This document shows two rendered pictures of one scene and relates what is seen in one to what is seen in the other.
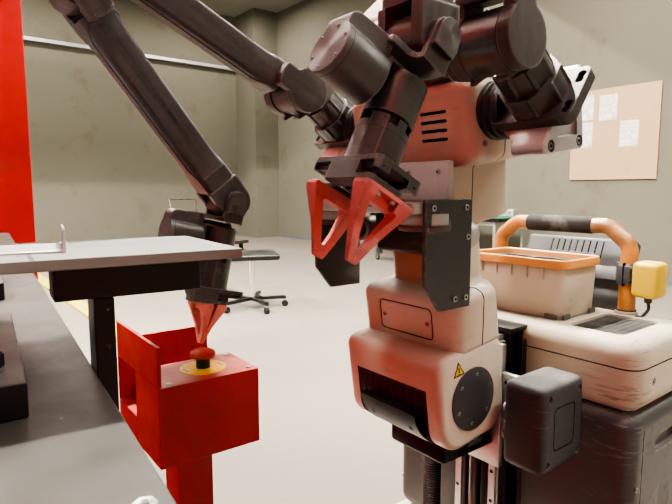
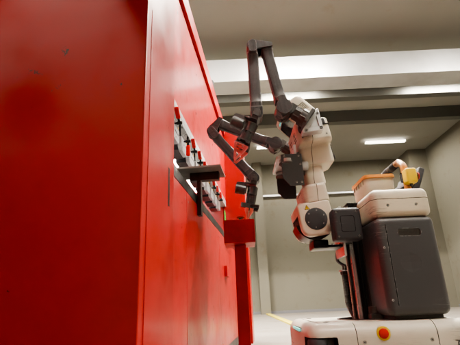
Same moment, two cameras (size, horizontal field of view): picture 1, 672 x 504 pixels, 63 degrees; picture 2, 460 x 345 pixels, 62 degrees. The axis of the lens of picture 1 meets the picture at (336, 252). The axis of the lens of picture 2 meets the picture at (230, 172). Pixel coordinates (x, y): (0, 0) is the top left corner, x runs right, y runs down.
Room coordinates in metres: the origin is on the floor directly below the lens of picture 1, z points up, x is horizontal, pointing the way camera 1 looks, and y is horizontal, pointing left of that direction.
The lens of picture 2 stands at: (-0.78, -1.01, 0.37)
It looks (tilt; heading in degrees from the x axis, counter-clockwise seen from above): 19 degrees up; 38
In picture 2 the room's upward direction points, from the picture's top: 2 degrees counter-clockwise
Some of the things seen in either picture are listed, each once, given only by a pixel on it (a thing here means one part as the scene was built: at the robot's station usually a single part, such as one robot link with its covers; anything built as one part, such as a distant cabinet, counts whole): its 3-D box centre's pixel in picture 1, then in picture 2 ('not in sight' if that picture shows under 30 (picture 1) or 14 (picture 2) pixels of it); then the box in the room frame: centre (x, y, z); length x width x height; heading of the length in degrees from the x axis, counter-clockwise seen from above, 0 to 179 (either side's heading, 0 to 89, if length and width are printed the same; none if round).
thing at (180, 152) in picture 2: not in sight; (177, 141); (0.62, 0.47, 1.26); 0.15 x 0.09 x 0.17; 33
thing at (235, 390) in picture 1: (186, 379); (239, 228); (0.87, 0.25, 0.75); 0.20 x 0.16 x 0.18; 37
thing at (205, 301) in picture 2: not in sight; (202, 296); (1.04, 0.69, 0.42); 3.00 x 0.21 x 0.83; 33
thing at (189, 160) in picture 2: not in sight; (185, 153); (0.79, 0.58, 1.26); 0.15 x 0.09 x 0.17; 33
